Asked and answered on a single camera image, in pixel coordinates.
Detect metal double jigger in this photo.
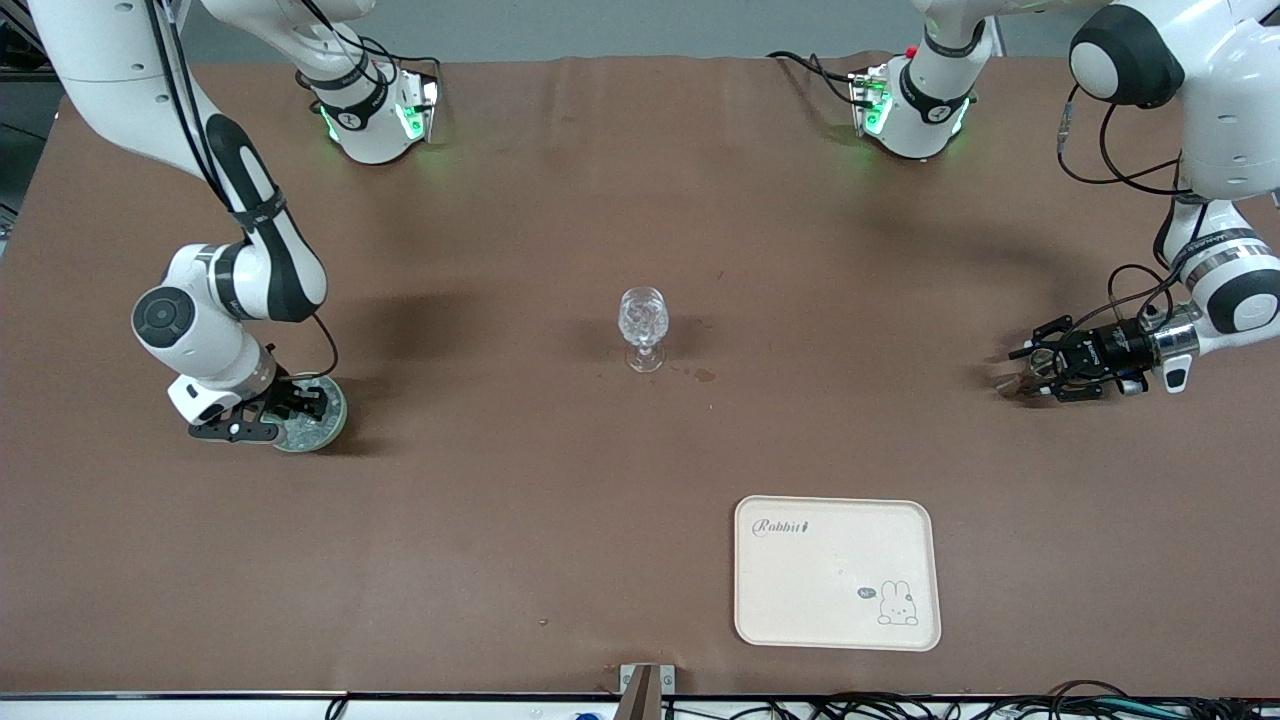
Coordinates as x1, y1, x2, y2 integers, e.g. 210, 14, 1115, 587
995, 352, 1051, 399

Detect clear ice cubes pile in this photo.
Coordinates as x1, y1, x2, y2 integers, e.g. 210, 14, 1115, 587
278, 378, 343, 448

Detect clear stemmed wine glass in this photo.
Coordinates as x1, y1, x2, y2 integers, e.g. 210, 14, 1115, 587
618, 287, 669, 374

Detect green round bowl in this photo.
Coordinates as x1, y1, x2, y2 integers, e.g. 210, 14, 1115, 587
268, 372, 350, 454

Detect brown table mat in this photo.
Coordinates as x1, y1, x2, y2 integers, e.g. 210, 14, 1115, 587
0, 55, 1280, 697

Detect cream rabbit print tray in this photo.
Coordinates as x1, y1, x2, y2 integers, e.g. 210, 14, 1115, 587
734, 496, 942, 652

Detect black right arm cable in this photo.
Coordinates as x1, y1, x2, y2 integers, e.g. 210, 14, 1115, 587
145, 0, 340, 381

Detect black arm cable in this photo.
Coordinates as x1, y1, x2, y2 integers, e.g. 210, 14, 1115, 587
145, 0, 340, 381
1055, 85, 1201, 333

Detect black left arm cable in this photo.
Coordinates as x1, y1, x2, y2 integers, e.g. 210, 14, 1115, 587
1055, 85, 1201, 333

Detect tangled black cables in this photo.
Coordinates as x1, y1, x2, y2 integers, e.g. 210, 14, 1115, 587
800, 680, 1280, 720

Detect black right base cable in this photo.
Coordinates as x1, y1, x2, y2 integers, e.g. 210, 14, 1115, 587
300, 0, 443, 111

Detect black base cable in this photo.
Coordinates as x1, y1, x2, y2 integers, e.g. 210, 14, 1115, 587
300, 0, 443, 111
768, 50, 871, 109

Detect black left base cable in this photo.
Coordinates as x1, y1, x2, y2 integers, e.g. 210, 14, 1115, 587
768, 50, 871, 109

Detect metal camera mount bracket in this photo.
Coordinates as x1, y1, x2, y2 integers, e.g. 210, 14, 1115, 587
619, 663, 676, 720

